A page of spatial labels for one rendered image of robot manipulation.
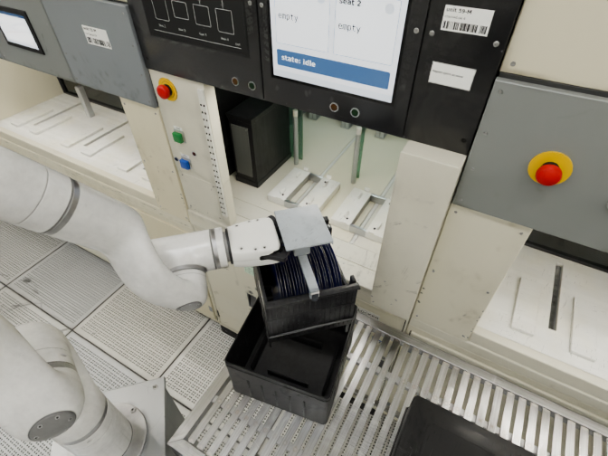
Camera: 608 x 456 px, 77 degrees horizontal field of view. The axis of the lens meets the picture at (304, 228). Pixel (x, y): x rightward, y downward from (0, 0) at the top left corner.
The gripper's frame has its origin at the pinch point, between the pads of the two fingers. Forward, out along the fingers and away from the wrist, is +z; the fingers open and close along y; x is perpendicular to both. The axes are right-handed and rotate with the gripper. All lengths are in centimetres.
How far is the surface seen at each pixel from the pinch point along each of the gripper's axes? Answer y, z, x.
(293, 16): -25.1, 5.2, 35.1
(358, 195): -46, 35, -33
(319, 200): -48, 20, -34
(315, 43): -21.6, 8.8, 30.9
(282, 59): -27.2, 3.1, 26.3
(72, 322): -86, -106, -125
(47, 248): -150, -131, -125
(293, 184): -61, 13, -34
